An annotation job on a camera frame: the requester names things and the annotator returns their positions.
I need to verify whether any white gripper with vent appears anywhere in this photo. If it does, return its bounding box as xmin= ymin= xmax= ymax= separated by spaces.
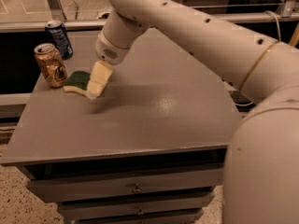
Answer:
xmin=86 ymin=32 xmax=129 ymax=100

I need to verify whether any green and yellow sponge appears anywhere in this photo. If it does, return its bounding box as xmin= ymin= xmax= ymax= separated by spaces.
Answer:
xmin=64 ymin=71 xmax=90 ymax=95

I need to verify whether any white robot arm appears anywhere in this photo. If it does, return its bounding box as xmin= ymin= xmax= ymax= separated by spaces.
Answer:
xmin=95 ymin=0 xmax=299 ymax=224

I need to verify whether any crushed orange soda can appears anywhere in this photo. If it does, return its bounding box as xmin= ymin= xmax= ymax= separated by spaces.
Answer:
xmin=35 ymin=43 xmax=67 ymax=89

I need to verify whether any blue soda can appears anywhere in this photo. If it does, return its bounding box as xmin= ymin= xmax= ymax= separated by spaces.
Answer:
xmin=45 ymin=21 xmax=73 ymax=60

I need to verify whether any grey drawer cabinet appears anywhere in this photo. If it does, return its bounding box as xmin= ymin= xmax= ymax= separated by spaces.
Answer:
xmin=0 ymin=26 xmax=244 ymax=224

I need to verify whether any top grey drawer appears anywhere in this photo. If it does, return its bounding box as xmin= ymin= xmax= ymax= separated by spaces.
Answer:
xmin=28 ymin=168 xmax=223 ymax=203

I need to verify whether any grey drawer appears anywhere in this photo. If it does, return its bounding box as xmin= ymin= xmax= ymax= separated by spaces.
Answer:
xmin=74 ymin=208 xmax=203 ymax=224
xmin=28 ymin=168 xmax=223 ymax=203
xmin=58 ymin=189 xmax=214 ymax=220

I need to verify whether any middle grey drawer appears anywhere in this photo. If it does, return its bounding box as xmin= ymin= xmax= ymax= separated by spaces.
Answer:
xmin=58 ymin=189 xmax=214 ymax=220

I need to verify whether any bottom grey drawer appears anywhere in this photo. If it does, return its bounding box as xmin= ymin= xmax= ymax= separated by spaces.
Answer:
xmin=74 ymin=208 xmax=203 ymax=224

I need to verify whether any metal guard rail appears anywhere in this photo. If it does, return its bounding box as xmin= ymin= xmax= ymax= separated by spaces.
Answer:
xmin=0 ymin=0 xmax=299 ymax=35

